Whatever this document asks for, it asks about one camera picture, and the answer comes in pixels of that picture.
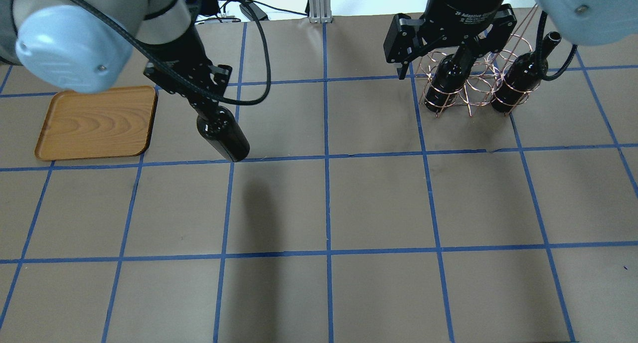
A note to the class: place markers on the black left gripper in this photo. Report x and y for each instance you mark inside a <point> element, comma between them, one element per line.
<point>175,48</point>

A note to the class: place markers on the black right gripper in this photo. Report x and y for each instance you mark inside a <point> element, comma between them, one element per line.
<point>466,9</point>

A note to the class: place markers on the dark wine bottle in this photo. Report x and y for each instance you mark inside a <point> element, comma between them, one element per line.
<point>221,130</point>
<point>451,74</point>
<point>522,76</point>

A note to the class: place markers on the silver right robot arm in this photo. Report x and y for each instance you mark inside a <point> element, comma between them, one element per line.
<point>585,23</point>

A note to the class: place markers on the wooden rectangular tray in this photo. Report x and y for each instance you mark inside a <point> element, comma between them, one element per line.
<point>116,123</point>

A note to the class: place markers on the copper wire bottle basket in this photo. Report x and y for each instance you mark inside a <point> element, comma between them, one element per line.
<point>485,75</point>

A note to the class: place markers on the aluminium frame post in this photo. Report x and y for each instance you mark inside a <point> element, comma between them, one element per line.
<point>320,11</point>

